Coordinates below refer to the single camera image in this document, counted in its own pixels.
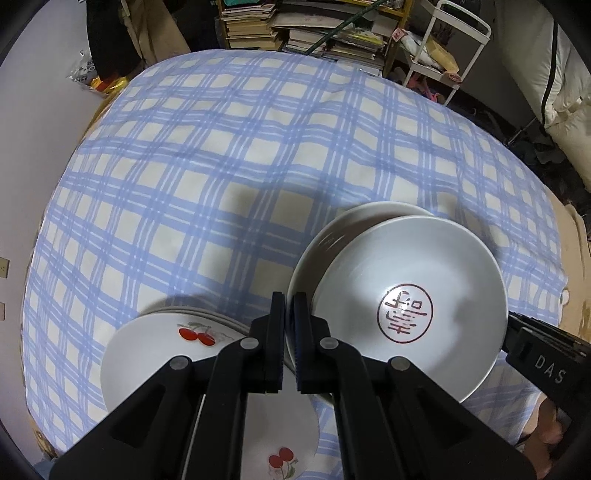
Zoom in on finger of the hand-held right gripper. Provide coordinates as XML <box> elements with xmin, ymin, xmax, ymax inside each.
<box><xmin>507</xmin><ymin>311</ymin><xmax>591</xmax><ymax>352</ymax></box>

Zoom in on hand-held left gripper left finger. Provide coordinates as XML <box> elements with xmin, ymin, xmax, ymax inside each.
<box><xmin>48</xmin><ymin>291</ymin><xmax>287</xmax><ymax>480</ymax></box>

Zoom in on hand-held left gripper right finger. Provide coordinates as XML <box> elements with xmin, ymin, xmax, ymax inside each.
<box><xmin>290</xmin><ymin>292</ymin><xmax>546</xmax><ymax>480</ymax></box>

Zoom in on large white cherry plate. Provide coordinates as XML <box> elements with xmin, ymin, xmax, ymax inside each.
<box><xmin>157</xmin><ymin>309</ymin><xmax>253</xmax><ymax>340</ymax></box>

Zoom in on small white cherry plate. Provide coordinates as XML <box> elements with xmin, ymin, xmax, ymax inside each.
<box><xmin>100</xmin><ymin>314</ymin><xmax>321</xmax><ymax>480</ymax></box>

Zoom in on large white bowl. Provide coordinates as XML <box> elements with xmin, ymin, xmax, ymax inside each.
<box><xmin>285</xmin><ymin>201</ymin><xmax>437</xmax><ymax>409</ymax></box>

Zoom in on person's right hand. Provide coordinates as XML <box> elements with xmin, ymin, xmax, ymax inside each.
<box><xmin>521</xmin><ymin>398</ymin><xmax>574</xmax><ymax>448</ymax></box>

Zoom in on blue checked tablecloth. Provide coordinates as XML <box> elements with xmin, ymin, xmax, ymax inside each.
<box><xmin>21</xmin><ymin>48</ymin><xmax>570</xmax><ymax>480</ymax></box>

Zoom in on cream cushion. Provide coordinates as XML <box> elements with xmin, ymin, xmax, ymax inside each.
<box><xmin>544</xmin><ymin>27</ymin><xmax>591</xmax><ymax>195</ymax></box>

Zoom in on white coat with black stripe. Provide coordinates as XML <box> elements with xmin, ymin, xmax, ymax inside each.
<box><xmin>495</xmin><ymin>0</ymin><xmax>570</xmax><ymax>131</ymax></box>

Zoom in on white trolley cart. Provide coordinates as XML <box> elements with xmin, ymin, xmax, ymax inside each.
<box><xmin>392</xmin><ymin>0</ymin><xmax>493</xmax><ymax>108</ymax></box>

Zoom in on pile of magazines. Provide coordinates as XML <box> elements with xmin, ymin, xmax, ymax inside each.
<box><xmin>271</xmin><ymin>0</ymin><xmax>387</xmax><ymax>75</ymax></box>

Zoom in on yellow packet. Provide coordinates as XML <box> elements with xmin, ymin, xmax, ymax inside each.
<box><xmin>89</xmin><ymin>75</ymin><xmax>129</xmax><ymax>96</ymax></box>

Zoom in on dark leaning pole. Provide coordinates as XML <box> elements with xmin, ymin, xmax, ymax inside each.
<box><xmin>304</xmin><ymin>0</ymin><xmax>385</xmax><ymax>57</ymax></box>

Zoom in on stack of old books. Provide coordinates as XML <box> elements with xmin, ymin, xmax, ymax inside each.
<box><xmin>218</xmin><ymin>0</ymin><xmax>286</xmax><ymax>52</ymax></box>

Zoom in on wooden shelf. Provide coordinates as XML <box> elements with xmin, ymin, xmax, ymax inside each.
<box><xmin>216</xmin><ymin>0</ymin><xmax>413</xmax><ymax>80</ymax></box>

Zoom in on beige trousers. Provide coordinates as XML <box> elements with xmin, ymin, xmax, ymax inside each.
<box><xmin>124</xmin><ymin>0</ymin><xmax>193</xmax><ymax>71</ymax></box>

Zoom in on clear printed plastic bag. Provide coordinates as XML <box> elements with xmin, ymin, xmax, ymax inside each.
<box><xmin>68</xmin><ymin>50</ymin><xmax>99</xmax><ymax>89</ymax></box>

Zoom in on dark hanging clothes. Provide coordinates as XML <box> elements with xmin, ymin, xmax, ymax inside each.
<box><xmin>87</xmin><ymin>0</ymin><xmax>145</xmax><ymax>85</ymax></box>

